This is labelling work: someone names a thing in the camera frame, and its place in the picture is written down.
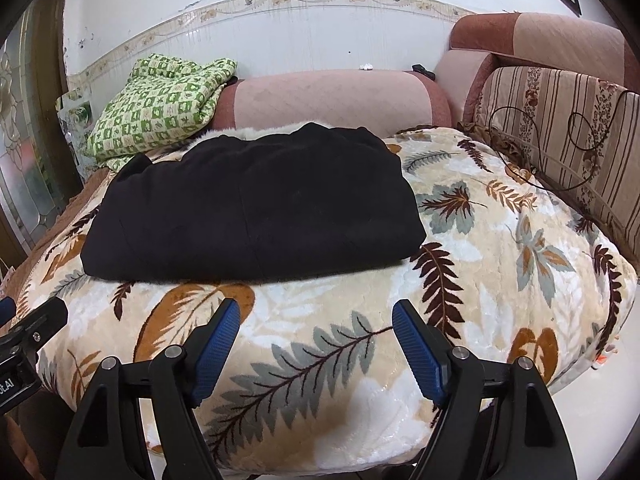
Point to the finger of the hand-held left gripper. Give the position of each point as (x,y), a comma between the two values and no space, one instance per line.
(45,317)
(6,308)

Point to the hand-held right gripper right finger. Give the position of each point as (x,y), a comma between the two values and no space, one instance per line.
(420,355)

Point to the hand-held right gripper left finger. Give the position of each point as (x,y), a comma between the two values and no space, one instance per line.
(215,355)

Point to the black coat with fur collar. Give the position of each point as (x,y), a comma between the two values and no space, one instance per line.
(250,210)

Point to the person's left forearm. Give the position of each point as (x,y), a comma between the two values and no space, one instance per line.
(15,447)

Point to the leaf print plush blanket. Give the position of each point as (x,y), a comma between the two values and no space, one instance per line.
(325,320)

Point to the brown bed sheet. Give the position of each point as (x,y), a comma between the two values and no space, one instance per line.
(65,210)

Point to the patterned glass door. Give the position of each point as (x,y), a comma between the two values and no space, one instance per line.
(20,170)

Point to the small orange object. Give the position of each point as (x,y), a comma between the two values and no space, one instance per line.
(601,360)

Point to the pale floral printed cushion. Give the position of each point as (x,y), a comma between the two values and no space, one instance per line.
(75,120)

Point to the green patterned quilt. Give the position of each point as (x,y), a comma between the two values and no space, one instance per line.
(160,105)

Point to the striped floral sofa cushion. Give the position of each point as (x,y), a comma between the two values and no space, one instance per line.
(565,160)

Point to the pink quilted sofa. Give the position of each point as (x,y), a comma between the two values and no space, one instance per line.
(325,95)

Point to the small black object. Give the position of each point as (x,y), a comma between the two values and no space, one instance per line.
(424,70)

